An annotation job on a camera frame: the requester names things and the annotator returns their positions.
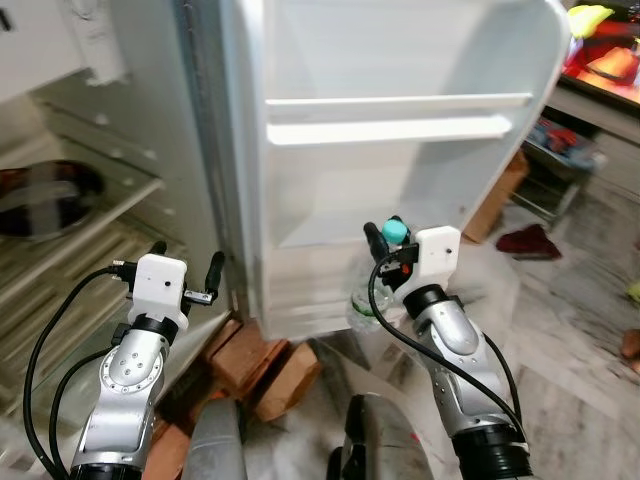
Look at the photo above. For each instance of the clear bottle with teal cap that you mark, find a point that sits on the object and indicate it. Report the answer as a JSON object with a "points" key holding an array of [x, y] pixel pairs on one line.
{"points": [[395, 230]]}

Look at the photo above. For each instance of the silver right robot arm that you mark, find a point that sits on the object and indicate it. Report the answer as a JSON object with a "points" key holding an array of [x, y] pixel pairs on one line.
{"points": [[450, 335]]}

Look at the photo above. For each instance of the white fridge cabinet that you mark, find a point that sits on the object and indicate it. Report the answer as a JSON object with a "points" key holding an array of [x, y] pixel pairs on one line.
{"points": [[150, 130]]}

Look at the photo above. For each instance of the white fridge door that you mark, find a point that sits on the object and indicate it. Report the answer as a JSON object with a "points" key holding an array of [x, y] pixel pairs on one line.
{"points": [[400, 60]]}

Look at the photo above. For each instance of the white fridge thermostat housing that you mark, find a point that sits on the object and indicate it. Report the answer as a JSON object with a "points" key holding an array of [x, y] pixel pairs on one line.
{"points": [[95, 40]]}

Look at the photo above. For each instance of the brown cardboard box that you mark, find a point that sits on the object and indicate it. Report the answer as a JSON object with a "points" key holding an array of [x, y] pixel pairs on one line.
{"points": [[497, 200]]}

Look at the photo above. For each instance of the dark round pot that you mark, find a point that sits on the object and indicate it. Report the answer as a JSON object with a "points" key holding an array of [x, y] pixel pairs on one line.
{"points": [[45, 200]]}

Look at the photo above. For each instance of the dark red cloth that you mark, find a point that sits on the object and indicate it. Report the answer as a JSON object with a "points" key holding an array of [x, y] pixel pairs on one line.
{"points": [[528, 243]]}

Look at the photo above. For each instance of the grey left robot leg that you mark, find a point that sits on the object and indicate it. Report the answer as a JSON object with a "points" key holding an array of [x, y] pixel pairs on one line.
{"points": [[215, 445]]}

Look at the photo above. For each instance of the grey robot leg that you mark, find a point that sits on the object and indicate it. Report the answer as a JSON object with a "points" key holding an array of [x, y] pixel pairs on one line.
{"points": [[215, 445], [385, 440]]}

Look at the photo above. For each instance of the brown block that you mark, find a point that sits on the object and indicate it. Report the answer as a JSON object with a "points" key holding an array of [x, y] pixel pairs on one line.
{"points": [[631, 350]]}

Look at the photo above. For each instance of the grey right robot leg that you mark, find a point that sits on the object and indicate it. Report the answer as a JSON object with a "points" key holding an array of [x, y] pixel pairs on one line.
{"points": [[385, 440]]}

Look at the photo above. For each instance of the white television cabinet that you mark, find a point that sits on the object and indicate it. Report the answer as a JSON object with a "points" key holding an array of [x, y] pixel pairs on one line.
{"points": [[590, 150]]}

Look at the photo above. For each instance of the flat screen television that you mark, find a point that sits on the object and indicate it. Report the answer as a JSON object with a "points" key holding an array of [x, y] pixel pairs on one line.
{"points": [[610, 55]]}

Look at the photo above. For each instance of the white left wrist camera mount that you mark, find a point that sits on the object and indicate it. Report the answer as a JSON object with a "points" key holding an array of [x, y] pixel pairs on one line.
{"points": [[160, 280]]}

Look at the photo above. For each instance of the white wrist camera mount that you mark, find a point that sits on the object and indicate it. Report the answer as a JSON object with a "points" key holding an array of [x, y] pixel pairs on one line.
{"points": [[160, 280], [435, 255]]}

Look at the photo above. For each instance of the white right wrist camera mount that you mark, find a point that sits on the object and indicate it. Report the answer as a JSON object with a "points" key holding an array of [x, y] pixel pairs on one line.
{"points": [[435, 255]]}

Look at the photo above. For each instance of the white door shelf rail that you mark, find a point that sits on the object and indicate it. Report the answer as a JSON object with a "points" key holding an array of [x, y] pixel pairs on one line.
{"points": [[390, 128]]}

